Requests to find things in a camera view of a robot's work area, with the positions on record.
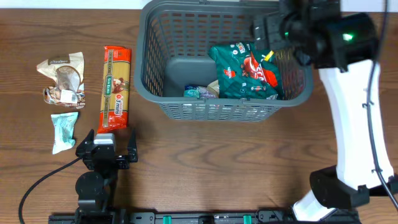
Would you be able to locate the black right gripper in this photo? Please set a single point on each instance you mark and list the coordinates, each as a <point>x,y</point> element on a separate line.
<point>271,25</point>

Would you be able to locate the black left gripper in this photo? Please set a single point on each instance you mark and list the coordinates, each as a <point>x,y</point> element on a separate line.
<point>123,161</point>

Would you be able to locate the small light teal packet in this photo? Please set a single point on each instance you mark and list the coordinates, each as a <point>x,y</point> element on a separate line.
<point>63,126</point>

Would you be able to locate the green Nescafe coffee bag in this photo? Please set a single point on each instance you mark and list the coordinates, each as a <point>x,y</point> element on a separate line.
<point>243,71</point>

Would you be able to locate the San Remo spaghetti packet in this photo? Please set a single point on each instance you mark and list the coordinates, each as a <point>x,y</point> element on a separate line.
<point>115,93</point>

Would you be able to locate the Kleenex tissue multipack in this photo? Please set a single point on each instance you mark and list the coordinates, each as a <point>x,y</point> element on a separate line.
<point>196,91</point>

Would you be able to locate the beige dried mushroom bag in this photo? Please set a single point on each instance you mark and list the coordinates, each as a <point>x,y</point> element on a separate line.
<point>214,88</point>

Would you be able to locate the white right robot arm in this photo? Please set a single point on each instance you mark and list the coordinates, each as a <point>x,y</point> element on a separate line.
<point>345,50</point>

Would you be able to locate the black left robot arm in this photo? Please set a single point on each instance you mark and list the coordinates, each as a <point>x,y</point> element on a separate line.
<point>96,187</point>

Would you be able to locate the grey plastic basket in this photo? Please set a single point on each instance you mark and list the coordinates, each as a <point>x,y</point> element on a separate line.
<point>172,52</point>

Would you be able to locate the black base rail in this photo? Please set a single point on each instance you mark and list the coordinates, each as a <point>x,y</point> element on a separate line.
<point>258,217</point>

